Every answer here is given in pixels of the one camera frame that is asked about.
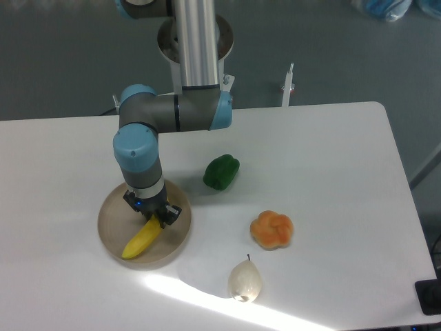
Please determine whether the grey metal leg right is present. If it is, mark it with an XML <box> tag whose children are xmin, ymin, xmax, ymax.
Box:
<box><xmin>408</xmin><ymin>143</ymin><xmax>440</xmax><ymax>190</ymax></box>

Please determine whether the pale white pear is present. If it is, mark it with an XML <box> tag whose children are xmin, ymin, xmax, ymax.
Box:
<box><xmin>227</xmin><ymin>254</ymin><xmax>263</xmax><ymax>303</ymax></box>

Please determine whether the blue plastic bag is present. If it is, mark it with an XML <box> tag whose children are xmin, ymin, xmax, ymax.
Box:
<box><xmin>350</xmin><ymin>0</ymin><xmax>413</xmax><ymax>22</ymax></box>

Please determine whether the green bell pepper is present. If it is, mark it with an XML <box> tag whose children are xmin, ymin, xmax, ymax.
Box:
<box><xmin>203</xmin><ymin>154</ymin><xmax>240</xmax><ymax>191</ymax></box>

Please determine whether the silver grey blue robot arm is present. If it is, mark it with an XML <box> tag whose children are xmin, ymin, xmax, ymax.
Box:
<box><xmin>113</xmin><ymin>1</ymin><xmax>232</xmax><ymax>228</ymax></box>

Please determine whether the white metal post right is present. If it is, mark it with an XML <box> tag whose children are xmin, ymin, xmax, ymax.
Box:
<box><xmin>280</xmin><ymin>63</ymin><xmax>295</xmax><ymax>108</ymax></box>

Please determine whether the white metal frame bar left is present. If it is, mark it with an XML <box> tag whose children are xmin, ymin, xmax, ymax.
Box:
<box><xmin>112</xmin><ymin>92</ymin><xmax>176</xmax><ymax>116</ymax></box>

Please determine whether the yellow banana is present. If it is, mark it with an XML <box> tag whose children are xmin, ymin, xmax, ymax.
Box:
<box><xmin>121</xmin><ymin>216</ymin><xmax>162</xmax><ymax>259</ymax></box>

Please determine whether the beige round plate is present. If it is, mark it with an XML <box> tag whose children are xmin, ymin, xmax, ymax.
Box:
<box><xmin>98</xmin><ymin>180</ymin><xmax>192</xmax><ymax>270</ymax></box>

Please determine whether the orange knotted bread roll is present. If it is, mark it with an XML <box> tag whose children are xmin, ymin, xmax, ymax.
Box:
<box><xmin>249</xmin><ymin>210</ymin><xmax>294</xmax><ymax>250</ymax></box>

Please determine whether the black box at table edge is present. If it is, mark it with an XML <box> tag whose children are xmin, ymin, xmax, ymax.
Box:
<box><xmin>415</xmin><ymin>279</ymin><xmax>440</xmax><ymax>316</ymax></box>

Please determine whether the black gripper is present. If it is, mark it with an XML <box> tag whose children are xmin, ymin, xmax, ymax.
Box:
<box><xmin>123</xmin><ymin>188</ymin><xmax>182</xmax><ymax>229</ymax></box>

